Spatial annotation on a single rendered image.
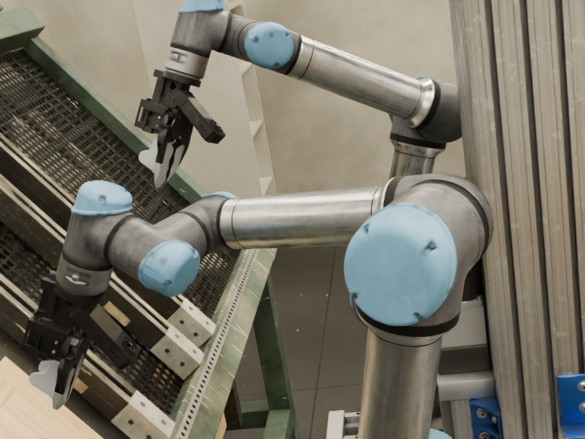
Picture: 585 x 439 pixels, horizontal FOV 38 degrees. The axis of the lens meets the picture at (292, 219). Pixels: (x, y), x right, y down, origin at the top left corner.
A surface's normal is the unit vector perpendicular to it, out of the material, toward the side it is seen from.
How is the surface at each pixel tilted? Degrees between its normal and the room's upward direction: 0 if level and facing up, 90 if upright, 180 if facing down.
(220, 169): 90
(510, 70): 90
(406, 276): 83
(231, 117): 90
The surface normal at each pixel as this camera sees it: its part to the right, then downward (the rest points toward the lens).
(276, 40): 0.28, 0.25
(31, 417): 0.69, -0.66
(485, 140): -0.10, 0.32
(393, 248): -0.50, 0.22
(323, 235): -0.42, 0.61
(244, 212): -0.52, -0.42
